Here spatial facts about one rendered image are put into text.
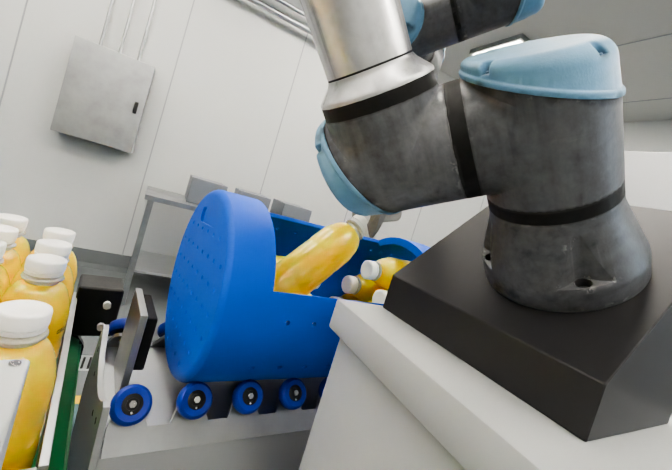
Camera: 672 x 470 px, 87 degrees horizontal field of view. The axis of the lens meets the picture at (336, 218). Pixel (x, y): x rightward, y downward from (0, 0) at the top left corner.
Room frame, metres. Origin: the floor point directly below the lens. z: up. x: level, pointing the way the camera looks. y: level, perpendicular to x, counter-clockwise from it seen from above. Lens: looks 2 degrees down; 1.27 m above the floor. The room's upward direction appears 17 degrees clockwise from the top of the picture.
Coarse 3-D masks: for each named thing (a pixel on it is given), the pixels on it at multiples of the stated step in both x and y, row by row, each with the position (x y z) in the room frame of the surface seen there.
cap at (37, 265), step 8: (32, 256) 0.41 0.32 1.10; (40, 256) 0.42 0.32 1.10; (48, 256) 0.42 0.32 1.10; (56, 256) 0.43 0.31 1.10; (32, 264) 0.40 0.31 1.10; (40, 264) 0.40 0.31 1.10; (48, 264) 0.40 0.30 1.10; (56, 264) 0.41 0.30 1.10; (64, 264) 0.42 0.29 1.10; (24, 272) 0.40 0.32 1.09; (32, 272) 0.40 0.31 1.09; (40, 272) 0.40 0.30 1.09; (48, 272) 0.40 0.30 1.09; (56, 272) 0.41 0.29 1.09
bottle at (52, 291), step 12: (24, 276) 0.40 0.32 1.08; (12, 288) 0.39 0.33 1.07; (24, 288) 0.39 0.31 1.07; (36, 288) 0.40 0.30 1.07; (48, 288) 0.41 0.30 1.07; (60, 288) 0.42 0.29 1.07; (0, 300) 0.39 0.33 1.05; (36, 300) 0.39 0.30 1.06; (48, 300) 0.40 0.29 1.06; (60, 300) 0.41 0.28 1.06; (60, 312) 0.41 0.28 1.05; (60, 324) 0.42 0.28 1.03; (48, 336) 0.40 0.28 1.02; (60, 336) 0.42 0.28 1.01
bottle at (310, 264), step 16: (336, 224) 0.59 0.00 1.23; (352, 224) 0.60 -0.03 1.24; (320, 240) 0.57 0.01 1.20; (336, 240) 0.57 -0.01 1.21; (352, 240) 0.58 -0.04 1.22; (288, 256) 0.56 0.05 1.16; (304, 256) 0.55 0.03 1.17; (320, 256) 0.55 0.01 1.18; (336, 256) 0.56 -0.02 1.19; (288, 272) 0.53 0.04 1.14; (304, 272) 0.54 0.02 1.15; (320, 272) 0.55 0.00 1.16; (288, 288) 0.53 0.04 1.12; (304, 288) 0.54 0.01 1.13
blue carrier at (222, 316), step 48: (192, 240) 0.58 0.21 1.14; (240, 240) 0.45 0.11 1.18; (288, 240) 0.74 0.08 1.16; (384, 240) 0.81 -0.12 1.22; (192, 288) 0.52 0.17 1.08; (240, 288) 0.43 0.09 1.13; (336, 288) 0.85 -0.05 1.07; (192, 336) 0.47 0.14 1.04; (240, 336) 0.44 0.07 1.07; (288, 336) 0.47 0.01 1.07; (336, 336) 0.52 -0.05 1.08
